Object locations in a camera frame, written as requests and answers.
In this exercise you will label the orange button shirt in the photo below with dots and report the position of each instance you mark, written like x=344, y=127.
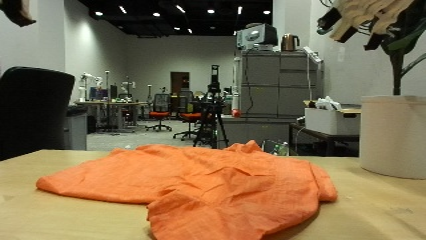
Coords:
x=214, y=186

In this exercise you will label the black office chair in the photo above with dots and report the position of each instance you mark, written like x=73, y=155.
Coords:
x=31, y=110

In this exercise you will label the light wooden lab desk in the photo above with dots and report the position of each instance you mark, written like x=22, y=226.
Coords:
x=111, y=104

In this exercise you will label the brown door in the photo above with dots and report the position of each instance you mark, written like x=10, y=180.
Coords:
x=177, y=83

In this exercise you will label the orange seat office chair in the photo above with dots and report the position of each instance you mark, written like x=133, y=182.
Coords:
x=191, y=116
x=161, y=114

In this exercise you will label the grey boxy monitor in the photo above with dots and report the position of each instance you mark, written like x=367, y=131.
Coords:
x=258, y=36

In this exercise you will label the red round object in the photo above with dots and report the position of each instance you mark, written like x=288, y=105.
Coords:
x=236, y=113

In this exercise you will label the tall grey filing cabinet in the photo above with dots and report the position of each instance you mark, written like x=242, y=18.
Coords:
x=267, y=83

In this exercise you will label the copper kettle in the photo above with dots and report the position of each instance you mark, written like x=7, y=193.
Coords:
x=290, y=42

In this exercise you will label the low grey cabinet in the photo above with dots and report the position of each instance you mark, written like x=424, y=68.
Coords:
x=258, y=130

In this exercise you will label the white power strip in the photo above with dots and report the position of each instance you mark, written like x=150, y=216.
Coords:
x=314, y=55

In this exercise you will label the green bottles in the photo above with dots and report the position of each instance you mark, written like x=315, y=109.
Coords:
x=279, y=149

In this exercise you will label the white crumpled bags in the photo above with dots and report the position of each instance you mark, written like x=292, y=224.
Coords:
x=328, y=103

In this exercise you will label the white storage box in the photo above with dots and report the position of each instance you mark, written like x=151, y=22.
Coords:
x=331, y=121

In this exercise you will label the green leafy plant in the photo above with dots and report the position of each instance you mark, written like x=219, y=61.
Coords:
x=396, y=73

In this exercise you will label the white cylindrical plant pot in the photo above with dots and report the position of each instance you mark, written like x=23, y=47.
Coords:
x=394, y=136

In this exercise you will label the grey pedestal drawer unit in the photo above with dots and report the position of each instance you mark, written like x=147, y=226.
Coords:
x=77, y=130

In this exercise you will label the black camera tripod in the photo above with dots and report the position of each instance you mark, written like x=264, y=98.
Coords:
x=214, y=100

